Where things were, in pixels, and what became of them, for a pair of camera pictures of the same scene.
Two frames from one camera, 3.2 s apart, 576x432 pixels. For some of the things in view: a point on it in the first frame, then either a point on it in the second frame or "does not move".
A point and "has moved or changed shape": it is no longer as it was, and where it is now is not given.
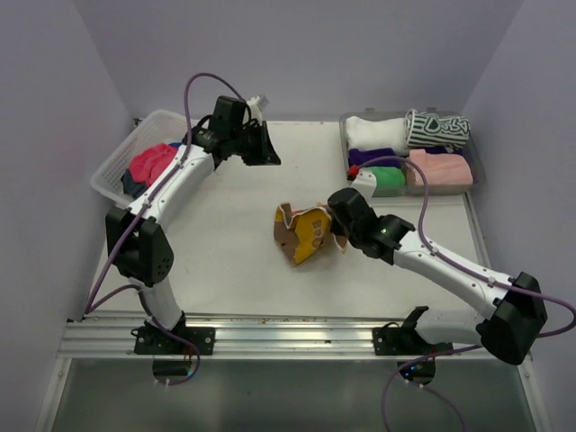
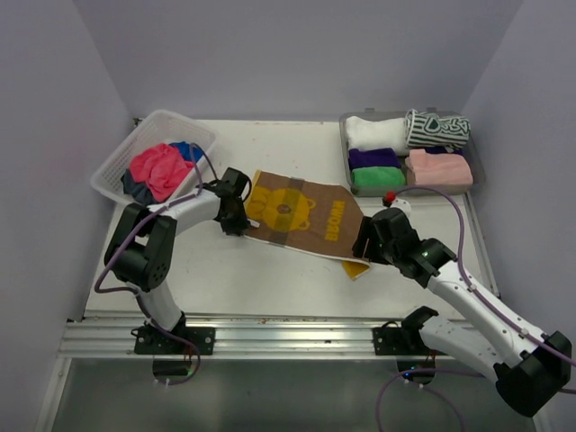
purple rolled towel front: x=358 y=157 does not move
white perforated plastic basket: x=157 y=128 does not move
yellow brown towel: x=301 y=233 has moved or changed shape
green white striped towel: x=431 y=130 does not move
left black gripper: x=265 y=154 to x=241 y=224
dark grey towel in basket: x=131 y=187 does not move
